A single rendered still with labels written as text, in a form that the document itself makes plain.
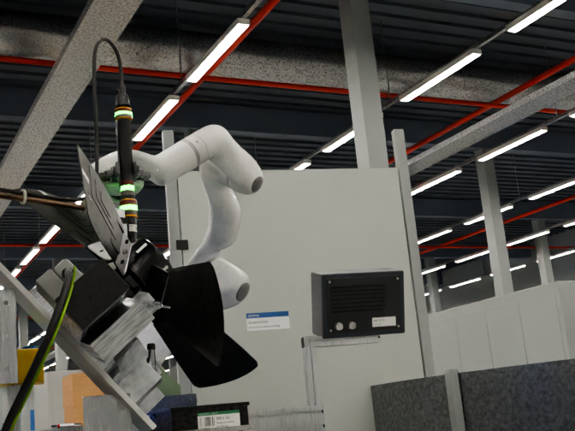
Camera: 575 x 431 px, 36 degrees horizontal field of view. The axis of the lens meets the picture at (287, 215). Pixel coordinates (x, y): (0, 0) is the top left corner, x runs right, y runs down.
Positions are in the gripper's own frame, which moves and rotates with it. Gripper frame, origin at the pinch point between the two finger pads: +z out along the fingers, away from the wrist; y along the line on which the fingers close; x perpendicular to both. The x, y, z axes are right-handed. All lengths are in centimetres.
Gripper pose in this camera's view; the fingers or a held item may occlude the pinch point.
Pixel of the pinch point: (125, 169)
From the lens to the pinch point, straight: 225.6
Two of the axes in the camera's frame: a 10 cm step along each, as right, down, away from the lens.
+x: -0.9, -9.7, 2.3
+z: 2.5, -2.5, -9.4
